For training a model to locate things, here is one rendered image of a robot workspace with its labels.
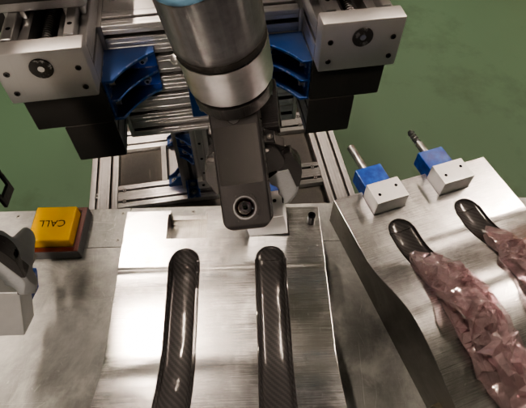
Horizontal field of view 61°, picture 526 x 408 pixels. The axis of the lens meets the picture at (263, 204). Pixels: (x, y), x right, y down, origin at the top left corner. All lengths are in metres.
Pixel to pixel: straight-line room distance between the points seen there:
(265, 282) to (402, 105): 1.69
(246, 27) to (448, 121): 1.87
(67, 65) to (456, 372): 0.66
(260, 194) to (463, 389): 0.31
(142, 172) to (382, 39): 1.02
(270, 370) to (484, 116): 1.87
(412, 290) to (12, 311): 0.45
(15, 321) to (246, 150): 0.31
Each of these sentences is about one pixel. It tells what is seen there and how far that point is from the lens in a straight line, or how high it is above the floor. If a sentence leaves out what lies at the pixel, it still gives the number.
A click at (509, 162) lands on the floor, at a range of 2.10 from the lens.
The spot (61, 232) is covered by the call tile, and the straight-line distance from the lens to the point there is 0.72.
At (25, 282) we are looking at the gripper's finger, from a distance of 0.51.
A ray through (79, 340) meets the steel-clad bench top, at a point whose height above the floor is 0.80.
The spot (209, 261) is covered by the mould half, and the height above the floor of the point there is 0.89.
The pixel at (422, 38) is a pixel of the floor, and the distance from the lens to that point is 2.61.
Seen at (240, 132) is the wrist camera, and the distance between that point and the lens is 0.41.
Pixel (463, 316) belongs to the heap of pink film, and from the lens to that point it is 0.56.
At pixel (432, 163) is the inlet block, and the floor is 0.87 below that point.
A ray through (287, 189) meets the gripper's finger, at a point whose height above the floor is 0.98.
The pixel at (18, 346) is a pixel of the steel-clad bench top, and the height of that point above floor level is 0.80.
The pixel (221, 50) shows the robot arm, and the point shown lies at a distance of 0.33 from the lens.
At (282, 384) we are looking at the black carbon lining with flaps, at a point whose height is 0.89.
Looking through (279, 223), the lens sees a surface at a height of 0.93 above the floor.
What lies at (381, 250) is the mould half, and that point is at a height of 0.86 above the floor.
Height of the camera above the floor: 1.39
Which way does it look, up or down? 54 degrees down
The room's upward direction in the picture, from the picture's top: straight up
